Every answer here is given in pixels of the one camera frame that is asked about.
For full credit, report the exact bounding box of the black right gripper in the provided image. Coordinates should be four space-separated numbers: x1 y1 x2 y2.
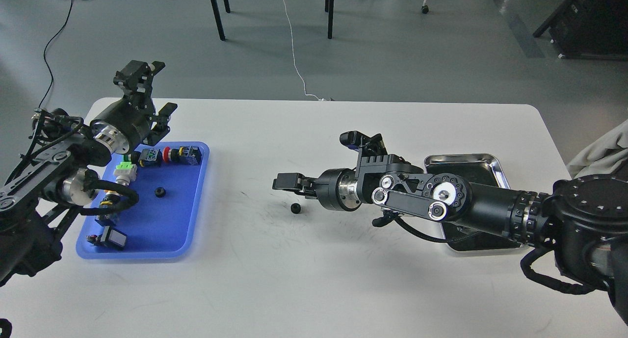
273 168 363 211

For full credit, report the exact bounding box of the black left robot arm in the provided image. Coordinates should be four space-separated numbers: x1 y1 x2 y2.
0 60 177 285

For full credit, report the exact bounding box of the grey cloth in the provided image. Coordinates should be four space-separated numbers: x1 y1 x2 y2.
567 120 628 179

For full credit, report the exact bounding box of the yellow push button switch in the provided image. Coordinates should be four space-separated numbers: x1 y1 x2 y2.
95 178 130 227

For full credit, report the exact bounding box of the black floor cable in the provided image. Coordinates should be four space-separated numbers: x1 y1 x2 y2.
36 0 118 110

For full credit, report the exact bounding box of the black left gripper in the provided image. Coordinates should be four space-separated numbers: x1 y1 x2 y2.
90 59 179 155

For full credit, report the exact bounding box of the black table leg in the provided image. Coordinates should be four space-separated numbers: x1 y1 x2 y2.
324 0 335 39
210 0 231 41

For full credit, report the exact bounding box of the green push button switch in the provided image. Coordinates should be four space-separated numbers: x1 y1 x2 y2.
128 148 163 168

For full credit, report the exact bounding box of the green white connector part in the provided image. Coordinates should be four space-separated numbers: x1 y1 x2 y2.
113 161 137 182

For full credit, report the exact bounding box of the silver metal tray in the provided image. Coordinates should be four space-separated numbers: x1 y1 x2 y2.
423 153 521 256

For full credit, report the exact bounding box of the black table leg right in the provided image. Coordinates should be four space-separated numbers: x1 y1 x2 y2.
324 0 335 39

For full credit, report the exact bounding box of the black cabinet on casters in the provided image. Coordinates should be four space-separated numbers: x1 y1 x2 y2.
532 0 628 61

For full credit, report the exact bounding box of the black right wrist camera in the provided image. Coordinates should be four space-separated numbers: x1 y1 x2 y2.
339 130 424 204

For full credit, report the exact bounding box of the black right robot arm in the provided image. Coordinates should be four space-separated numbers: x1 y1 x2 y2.
273 163 627 321

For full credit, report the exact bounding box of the red push button switch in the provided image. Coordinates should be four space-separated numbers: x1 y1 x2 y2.
162 146 202 166

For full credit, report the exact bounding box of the blue plastic tray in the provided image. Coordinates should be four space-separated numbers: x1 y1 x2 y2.
76 141 210 260

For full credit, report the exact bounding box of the black table leg left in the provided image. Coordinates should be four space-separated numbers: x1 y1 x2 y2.
210 0 231 41

